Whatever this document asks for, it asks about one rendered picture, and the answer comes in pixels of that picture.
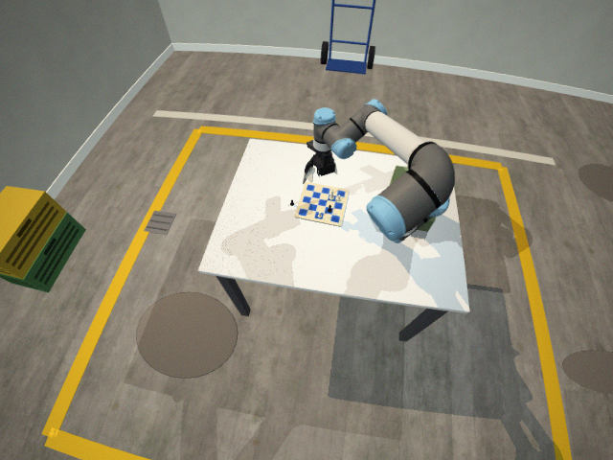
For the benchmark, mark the blue and cream chessboard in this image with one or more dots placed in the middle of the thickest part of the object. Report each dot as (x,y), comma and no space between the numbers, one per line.
(315,199)

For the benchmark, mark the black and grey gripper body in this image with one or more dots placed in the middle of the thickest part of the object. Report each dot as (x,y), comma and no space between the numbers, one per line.
(325,166)

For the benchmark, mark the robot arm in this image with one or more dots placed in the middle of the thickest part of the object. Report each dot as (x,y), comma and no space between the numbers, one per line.
(409,199)

